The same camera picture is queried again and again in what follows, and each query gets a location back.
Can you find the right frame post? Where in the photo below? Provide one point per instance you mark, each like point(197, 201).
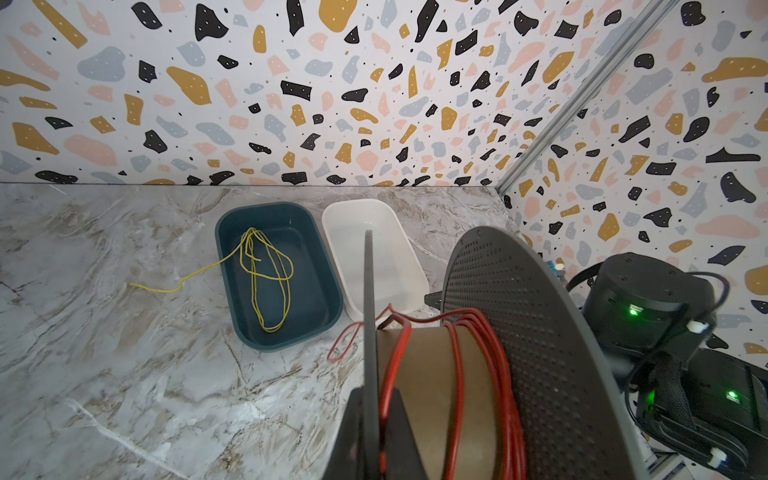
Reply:
point(630, 38)

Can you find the teal plastic bin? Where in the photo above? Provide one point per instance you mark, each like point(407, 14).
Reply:
point(280, 285)

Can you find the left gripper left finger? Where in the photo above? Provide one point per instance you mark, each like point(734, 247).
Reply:
point(346, 460)

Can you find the white plastic bin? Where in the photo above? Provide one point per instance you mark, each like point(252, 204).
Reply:
point(399, 279)

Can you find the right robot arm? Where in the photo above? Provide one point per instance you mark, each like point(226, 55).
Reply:
point(655, 325)

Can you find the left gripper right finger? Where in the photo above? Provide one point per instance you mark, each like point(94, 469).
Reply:
point(399, 458)

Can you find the grey cable spool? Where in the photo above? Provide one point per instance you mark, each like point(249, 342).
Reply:
point(506, 381)

